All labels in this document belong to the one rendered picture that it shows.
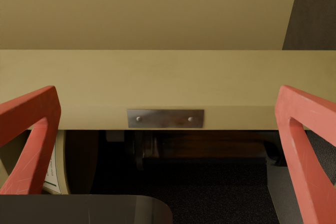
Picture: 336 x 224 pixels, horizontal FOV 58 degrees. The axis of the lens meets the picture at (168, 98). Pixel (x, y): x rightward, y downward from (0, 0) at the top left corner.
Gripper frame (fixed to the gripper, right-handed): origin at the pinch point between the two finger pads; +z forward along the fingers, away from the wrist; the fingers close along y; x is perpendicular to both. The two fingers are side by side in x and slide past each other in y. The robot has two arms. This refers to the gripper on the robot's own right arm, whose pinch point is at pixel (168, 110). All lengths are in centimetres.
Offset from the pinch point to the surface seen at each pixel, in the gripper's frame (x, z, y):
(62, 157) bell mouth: 18.2, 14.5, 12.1
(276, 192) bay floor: 34.6, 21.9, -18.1
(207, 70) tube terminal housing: 8.9, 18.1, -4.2
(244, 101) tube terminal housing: 8.9, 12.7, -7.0
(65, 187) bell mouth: 22.0, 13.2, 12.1
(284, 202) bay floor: 33.0, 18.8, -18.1
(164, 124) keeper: 11.0, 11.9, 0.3
